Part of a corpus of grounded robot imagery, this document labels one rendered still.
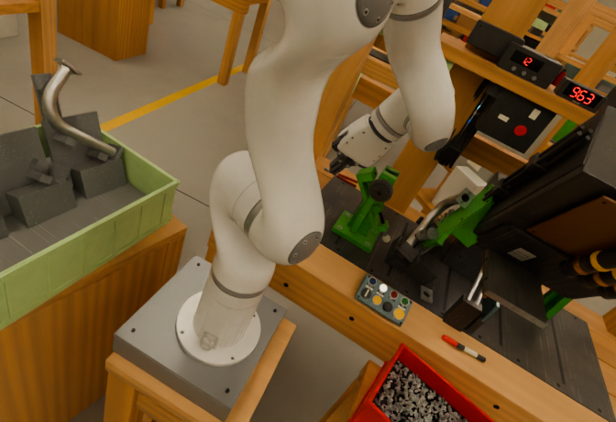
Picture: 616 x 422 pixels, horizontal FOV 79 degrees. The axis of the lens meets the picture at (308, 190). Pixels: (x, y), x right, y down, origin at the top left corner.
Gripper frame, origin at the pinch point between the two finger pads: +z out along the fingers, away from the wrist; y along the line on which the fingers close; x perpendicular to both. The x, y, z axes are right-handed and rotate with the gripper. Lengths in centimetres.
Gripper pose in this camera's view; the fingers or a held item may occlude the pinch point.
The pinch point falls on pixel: (336, 165)
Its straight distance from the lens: 92.4
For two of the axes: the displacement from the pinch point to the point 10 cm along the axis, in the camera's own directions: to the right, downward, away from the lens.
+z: -6.0, 5.0, 6.2
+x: -0.9, 7.3, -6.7
